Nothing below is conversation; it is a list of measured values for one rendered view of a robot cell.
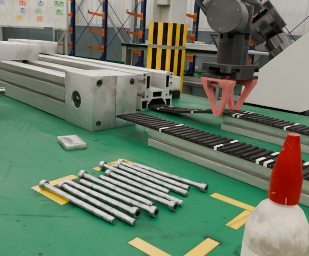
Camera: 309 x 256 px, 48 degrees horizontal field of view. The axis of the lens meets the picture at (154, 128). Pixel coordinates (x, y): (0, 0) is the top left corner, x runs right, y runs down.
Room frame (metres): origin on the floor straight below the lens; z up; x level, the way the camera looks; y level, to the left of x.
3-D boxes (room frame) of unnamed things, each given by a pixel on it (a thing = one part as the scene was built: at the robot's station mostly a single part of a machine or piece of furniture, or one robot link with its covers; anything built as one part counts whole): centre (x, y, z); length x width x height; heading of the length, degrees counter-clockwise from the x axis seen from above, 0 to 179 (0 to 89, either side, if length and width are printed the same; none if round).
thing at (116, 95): (0.65, 0.09, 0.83); 0.12 x 0.09 x 0.10; 134
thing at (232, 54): (0.67, -0.14, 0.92); 0.10 x 0.07 x 0.07; 134
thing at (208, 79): (0.66, -0.13, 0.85); 0.07 x 0.07 x 0.09; 44
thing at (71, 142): (0.50, 0.12, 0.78); 0.05 x 0.03 x 0.01; 31
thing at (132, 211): (0.33, 0.05, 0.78); 0.11 x 0.01 x 0.01; 52
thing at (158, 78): (1.10, 0.28, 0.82); 0.80 x 0.10 x 0.09; 44
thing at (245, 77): (0.68, -0.15, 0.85); 0.07 x 0.07 x 0.09; 44
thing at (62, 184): (0.31, 0.05, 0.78); 0.11 x 0.01 x 0.01; 52
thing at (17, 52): (0.96, 0.41, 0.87); 0.16 x 0.11 x 0.07; 44
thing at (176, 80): (0.98, -0.01, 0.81); 0.10 x 0.08 x 0.06; 134
